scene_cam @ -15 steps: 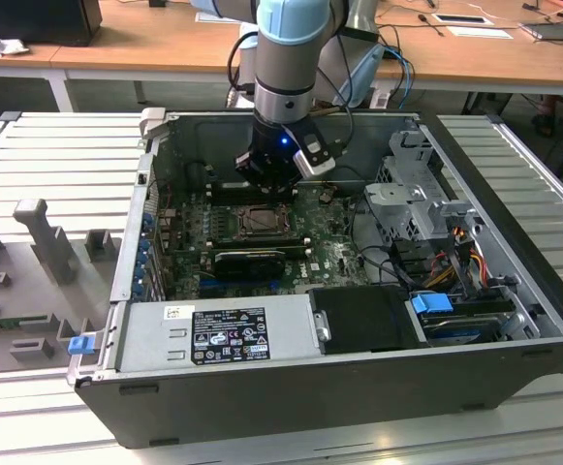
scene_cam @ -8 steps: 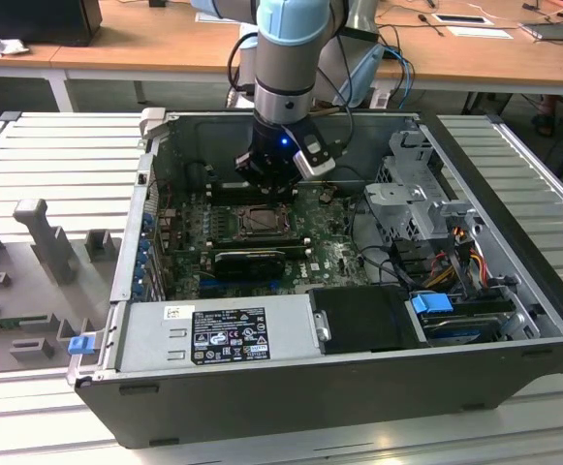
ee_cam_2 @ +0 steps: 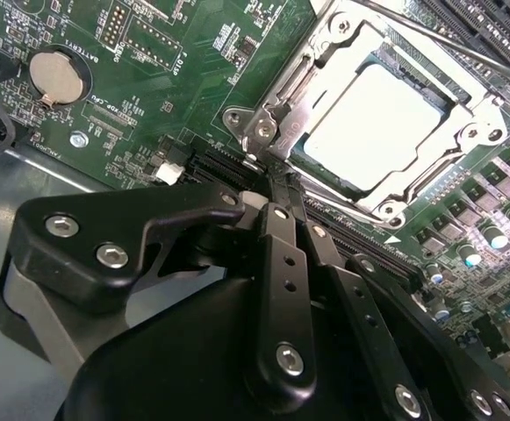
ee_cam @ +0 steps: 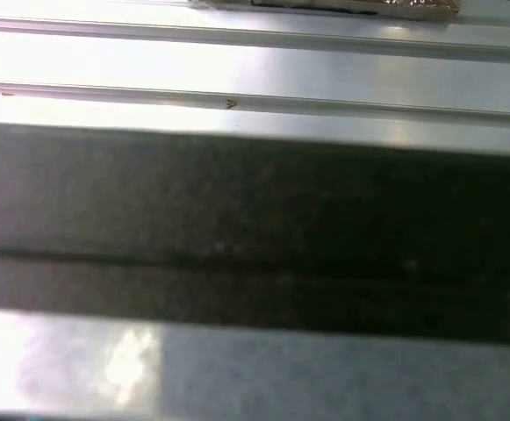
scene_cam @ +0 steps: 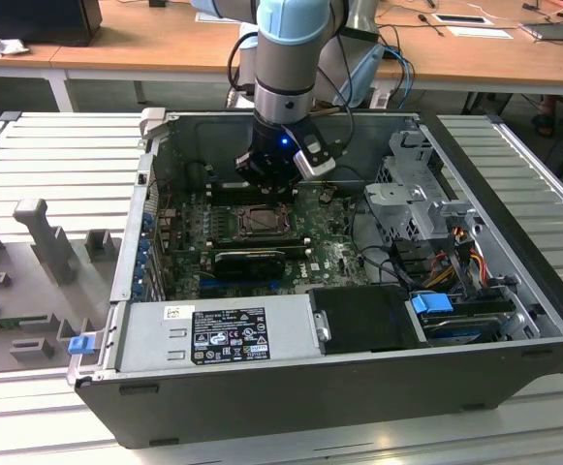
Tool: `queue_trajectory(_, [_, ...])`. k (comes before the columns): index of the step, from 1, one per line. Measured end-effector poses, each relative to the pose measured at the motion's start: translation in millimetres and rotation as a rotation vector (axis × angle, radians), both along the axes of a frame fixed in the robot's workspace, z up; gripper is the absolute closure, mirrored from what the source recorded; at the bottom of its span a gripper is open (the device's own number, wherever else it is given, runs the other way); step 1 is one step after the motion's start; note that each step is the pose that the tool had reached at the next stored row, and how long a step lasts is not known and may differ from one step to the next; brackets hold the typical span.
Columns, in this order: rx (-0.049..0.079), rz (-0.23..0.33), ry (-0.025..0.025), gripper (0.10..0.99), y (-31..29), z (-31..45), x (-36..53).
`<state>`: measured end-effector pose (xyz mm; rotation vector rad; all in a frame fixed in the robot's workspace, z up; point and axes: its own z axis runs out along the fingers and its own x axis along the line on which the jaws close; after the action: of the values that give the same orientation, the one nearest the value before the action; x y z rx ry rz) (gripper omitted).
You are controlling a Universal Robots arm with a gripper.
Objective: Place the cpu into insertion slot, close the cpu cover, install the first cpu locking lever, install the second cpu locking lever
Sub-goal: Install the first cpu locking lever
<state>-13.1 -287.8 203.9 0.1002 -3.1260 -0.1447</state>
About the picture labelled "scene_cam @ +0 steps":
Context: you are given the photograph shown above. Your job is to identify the CPU with silver top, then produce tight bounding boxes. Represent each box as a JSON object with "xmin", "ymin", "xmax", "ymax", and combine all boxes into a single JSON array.
[{"xmin": 247, "ymin": 208, "xmax": 283, "ymax": 230}]

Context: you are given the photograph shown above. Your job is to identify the metal socket cover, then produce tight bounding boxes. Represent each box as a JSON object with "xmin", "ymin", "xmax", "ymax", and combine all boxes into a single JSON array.
[{"xmin": 235, "ymin": 205, "xmax": 292, "ymax": 237}]

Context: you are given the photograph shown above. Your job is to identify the CPU socket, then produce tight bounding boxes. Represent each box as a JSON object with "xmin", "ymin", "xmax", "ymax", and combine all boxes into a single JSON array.
[{"xmin": 232, "ymin": 202, "xmax": 296, "ymax": 239}]

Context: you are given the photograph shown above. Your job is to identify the blue expansion slot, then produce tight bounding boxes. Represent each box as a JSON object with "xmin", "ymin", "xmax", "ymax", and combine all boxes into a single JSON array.
[{"xmin": 198, "ymin": 276, "xmax": 285, "ymax": 292}]

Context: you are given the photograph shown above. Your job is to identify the green motherboard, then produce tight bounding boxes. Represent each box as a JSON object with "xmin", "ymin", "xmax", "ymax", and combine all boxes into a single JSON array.
[{"xmin": 152, "ymin": 183, "xmax": 398, "ymax": 301}]

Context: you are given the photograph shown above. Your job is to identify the black graphics card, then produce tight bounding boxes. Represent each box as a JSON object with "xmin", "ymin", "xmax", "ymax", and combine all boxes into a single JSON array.
[{"xmin": 211, "ymin": 248, "xmax": 286, "ymax": 283}]

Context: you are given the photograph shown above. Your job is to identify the grey plastic case latch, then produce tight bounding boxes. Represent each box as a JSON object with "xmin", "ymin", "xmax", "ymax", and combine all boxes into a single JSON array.
[{"xmin": 138, "ymin": 107, "xmax": 167, "ymax": 142}]

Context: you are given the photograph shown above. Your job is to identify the metal drive cage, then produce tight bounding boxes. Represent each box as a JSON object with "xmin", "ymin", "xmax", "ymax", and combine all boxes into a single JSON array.
[{"xmin": 361, "ymin": 128, "xmax": 485, "ymax": 246}]

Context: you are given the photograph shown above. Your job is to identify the wooden desk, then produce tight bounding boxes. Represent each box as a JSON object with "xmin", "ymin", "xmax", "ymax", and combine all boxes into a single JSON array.
[
  {"xmin": 0, "ymin": 0, "xmax": 106, "ymax": 78},
  {"xmin": 50, "ymin": 0, "xmax": 563, "ymax": 115}
]

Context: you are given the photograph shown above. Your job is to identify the white flat plate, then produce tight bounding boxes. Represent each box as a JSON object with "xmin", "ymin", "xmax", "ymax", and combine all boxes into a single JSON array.
[{"xmin": 195, "ymin": 10, "xmax": 258, "ymax": 24}]

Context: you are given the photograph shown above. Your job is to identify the black plastic shroud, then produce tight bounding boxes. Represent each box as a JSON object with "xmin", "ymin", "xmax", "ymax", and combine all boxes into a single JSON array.
[{"xmin": 306, "ymin": 285, "xmax": 431, "ymax": 356}]

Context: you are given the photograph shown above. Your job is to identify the hard disk in blue carrier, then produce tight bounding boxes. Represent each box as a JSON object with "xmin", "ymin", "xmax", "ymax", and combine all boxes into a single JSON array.
[{"xmin": 409, "ymin": 292, "xmax": 517, "ymax": 348}]

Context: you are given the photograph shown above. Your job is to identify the grey power supply unit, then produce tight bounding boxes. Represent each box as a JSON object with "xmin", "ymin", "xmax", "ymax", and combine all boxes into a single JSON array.
[{"xmin": 112, "ymin": 294, "xmax": 325, "ymax": 375}]

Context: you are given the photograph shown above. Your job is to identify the black PC case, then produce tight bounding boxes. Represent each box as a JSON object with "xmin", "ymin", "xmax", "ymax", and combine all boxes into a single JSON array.
[{"xmin": 65, "ymin": 107, "xmax": 563, "ymax": 451}]

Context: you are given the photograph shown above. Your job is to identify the white framed tablet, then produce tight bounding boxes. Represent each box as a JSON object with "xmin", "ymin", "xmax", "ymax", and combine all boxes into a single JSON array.
[{"xmin": 430, "ymin": 12, "xmax": 494, "ymax": 26}]

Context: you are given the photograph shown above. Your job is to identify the white paper sheet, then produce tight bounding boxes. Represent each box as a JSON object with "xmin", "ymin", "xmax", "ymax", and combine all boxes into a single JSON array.
[{"xmin": 446, "ymin": 24, "xmax": 516, "ymax": 41}]

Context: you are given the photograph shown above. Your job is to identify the blue plastic case latch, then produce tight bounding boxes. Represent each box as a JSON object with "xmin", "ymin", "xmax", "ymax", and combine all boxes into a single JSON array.
[{"xmin": 67, "ymin": 336, "xmax": 93, "ymax": 357}]

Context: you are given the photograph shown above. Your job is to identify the grey parts rack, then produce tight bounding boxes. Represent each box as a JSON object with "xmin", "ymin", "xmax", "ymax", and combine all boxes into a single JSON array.
[{"xmin": 0, "ymin": 197, "xmax": 123, "ymax": 377}]

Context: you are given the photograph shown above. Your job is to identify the black box device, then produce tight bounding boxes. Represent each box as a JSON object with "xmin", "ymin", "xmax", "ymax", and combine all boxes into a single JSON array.
[{"xmin": 0, "ymin": 0, "xmax": 104, "ymax": 48}]

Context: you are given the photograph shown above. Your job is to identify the person's foot in sandal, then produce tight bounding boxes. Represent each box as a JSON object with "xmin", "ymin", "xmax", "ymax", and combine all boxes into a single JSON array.
[{"xmin": 532, "ymin": 94, "xmax": 563, "ymax": 140}]

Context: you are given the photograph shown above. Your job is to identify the crumpled white paper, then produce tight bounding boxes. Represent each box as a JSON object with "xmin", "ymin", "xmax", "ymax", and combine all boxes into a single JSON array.
[{"xmin": 0, "ymin": 26, "xmax": 31, "ymax": 58}]

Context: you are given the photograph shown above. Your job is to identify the green RAM stick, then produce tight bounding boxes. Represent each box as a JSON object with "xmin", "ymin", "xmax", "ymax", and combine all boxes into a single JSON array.
[{"xmin": 0, "ymin": 315, "xmax": 49, "ymax": 334}]

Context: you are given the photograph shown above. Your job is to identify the grey notebook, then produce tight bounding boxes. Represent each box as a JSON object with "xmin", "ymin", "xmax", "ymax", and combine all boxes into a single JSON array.
[{"xmin": 518, "ymin": 18, "xmax": 563, "ymax": 44}]

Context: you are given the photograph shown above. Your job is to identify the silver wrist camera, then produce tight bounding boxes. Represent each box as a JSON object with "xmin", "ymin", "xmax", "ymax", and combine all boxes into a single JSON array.
[{"xmin": 284, "ymin": 126, "xmax": 336, "ymax": 178}]

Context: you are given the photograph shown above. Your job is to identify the silver metal bracket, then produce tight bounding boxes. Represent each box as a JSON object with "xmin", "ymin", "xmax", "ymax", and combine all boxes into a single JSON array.
[{"xmin": 312, "ymin": 309, "xmax": 333, "ymax": 343}]

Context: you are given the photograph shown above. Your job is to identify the yellow power wires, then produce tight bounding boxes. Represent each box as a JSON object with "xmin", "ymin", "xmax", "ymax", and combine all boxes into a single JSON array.
[{"xmin": 460, "ymin": 244, "xmax": 486, "ymax": 281}]

